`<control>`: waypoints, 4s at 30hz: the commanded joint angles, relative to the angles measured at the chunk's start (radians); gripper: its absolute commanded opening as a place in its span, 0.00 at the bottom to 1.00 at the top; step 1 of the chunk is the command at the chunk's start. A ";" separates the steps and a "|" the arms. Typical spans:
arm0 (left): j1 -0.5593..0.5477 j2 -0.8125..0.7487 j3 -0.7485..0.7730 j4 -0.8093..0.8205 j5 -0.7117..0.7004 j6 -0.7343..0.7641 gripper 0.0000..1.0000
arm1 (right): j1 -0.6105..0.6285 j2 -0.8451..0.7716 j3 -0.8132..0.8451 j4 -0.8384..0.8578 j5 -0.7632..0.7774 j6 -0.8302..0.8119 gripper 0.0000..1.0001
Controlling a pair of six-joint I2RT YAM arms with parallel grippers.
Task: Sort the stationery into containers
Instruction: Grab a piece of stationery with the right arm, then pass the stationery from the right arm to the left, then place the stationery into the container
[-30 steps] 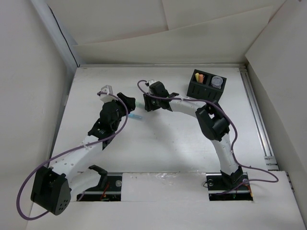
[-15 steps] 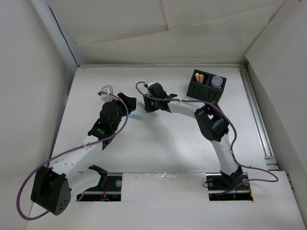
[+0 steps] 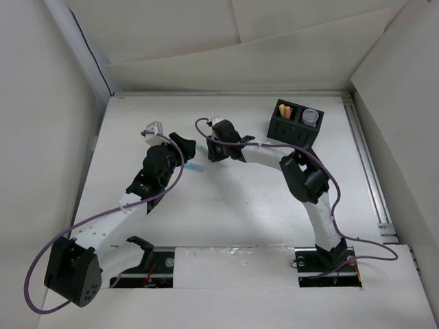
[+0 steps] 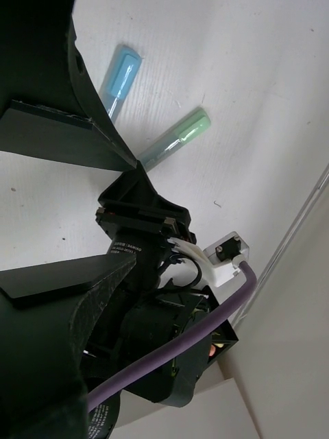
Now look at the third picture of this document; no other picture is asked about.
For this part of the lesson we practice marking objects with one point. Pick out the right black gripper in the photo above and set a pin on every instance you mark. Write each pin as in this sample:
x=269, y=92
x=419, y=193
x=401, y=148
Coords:
x=213, y=155

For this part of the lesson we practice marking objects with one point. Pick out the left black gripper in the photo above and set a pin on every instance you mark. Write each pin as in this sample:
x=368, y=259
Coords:
x=186, y=145

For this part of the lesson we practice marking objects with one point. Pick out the yellow highlighter pen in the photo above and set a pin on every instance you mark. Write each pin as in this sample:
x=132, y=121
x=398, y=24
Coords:
x=281, y=108

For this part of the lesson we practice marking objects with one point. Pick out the orange highlighter pen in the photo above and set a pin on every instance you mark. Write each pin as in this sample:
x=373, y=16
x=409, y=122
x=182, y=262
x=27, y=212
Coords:
x=288, y=112

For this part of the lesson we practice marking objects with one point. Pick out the clear jar of paper clips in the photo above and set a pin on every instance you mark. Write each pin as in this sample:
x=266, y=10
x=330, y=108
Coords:
x=310, y=117

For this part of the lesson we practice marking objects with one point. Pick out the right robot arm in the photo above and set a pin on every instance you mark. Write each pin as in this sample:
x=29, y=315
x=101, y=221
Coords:
x=303, y=173

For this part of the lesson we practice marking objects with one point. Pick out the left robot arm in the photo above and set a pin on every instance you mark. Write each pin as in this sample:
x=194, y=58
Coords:
x=80, y=266

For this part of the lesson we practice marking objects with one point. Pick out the green highlighter pen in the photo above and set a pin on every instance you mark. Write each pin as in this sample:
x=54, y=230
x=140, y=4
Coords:
x=201, y=148

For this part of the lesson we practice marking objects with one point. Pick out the blue highlighter pen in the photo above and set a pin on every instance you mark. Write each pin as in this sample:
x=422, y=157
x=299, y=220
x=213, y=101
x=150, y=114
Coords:
x=193, y=167

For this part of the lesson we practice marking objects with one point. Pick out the black two-compartment organizer box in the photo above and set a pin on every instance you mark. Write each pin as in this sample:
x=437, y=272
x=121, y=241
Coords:
x=293, y=131

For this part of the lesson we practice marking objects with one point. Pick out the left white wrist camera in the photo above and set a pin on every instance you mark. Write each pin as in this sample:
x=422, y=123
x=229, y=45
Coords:
x=152, y=132

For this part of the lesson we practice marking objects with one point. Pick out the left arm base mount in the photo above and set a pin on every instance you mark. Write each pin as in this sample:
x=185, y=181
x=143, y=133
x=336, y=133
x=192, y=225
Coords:
x=160, y=275

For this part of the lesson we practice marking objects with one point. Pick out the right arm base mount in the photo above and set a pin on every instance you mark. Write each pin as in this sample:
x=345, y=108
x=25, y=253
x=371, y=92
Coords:
x=312, y=273

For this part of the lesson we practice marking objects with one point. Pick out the aluminium rail right side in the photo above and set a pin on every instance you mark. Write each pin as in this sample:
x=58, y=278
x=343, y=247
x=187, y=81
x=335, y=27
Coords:
x=377, y=199

